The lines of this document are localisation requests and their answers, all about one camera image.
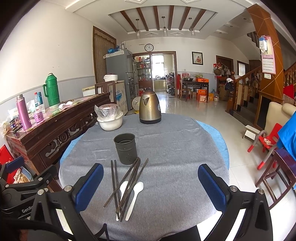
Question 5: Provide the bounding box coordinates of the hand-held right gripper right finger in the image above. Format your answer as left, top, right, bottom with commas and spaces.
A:
197, 163, 274, 241

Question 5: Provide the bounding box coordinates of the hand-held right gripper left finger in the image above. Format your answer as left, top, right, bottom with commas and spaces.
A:
30, 163, 109, 241

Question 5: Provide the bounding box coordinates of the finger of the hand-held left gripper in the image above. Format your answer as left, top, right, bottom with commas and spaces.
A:
0, 156, 25, 183
5, 165, 58, 201

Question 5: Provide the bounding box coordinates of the white plastic spoon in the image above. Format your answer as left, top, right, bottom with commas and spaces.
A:
116, 181, 129, 221
125, 182, 144, 221

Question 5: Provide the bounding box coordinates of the grey metal utensil holder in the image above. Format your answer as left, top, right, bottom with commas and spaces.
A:
113, 133, 137, 165

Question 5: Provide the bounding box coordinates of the red box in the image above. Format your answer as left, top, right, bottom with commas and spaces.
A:
0, 145, 14, 165

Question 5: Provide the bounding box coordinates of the golden foil bag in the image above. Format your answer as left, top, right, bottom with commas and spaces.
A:
13, 168, 33, 184

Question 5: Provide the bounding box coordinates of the carved wooden sideboard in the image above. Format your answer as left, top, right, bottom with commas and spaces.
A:
5, 92, 111, 193

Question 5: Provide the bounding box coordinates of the purple thermos bottle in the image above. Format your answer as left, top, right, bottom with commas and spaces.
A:
16, 95, 32, 131

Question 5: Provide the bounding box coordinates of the blue under cloth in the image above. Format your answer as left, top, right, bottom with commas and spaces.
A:
60, 120, 230, 172

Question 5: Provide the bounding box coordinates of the grey tablecloth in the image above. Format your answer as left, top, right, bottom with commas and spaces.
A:
58, 113, 230, 241

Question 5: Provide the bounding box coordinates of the white step stool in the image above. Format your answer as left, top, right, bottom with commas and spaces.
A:
242, 125, 257, 141

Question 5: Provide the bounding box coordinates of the white plastic basin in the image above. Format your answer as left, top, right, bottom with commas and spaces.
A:
97, 111, 124, 131

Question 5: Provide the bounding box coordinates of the red child's chair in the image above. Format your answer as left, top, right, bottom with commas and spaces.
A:
247, 123, 284, 171

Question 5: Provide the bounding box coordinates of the brown wooden chair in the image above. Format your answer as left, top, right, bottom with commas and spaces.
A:
255, 148, 296, 209

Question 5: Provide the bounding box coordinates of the green thermos jug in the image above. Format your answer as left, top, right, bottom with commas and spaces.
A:
43, 73, 61, 107

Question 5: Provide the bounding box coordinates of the orange cardboard box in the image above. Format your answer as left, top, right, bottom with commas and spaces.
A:
196, 89, 209, 102

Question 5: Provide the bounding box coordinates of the blue plastic sheet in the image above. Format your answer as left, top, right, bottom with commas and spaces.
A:
276, 113, 296, 158

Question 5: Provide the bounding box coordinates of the cream padded chair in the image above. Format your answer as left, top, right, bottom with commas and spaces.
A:
264, 102, 296, 137

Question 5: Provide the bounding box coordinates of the small white cabinet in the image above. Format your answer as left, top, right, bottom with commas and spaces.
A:
83, 86, 96, 97

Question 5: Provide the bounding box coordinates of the white chest freezer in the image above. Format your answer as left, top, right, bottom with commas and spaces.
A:
111, 80, 129, 114

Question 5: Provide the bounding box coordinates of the white floor fan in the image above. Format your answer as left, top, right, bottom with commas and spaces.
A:
132, 96, 142, 112

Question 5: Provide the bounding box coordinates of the bronze electric kettle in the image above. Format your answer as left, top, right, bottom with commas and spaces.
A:
139, 88, 162, 124

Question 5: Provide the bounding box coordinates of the dark wooden chair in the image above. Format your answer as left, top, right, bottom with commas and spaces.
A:
95, 81, 117, 105

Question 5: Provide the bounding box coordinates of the dark wooden dining table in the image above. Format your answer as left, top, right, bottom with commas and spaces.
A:
181, 80, 210, 101

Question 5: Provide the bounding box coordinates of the wooden staircase railing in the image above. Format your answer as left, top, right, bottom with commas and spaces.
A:
227, 66, 263, 114

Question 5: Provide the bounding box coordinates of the grey refrigerator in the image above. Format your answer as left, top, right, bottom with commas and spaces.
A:
105, 49, 139, 100

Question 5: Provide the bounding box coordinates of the glass shelf with bottles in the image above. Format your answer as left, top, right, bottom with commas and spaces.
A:
136, 55, 152, 81

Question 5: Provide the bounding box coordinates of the brown curtain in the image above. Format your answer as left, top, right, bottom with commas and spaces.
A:
92, 26, 117, 84

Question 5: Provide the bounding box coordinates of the framed wall picture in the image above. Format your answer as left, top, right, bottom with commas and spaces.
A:
192, 51, 203, 65

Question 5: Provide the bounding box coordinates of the pink wall calendar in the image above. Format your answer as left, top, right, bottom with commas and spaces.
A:
261, 36, 277, 75

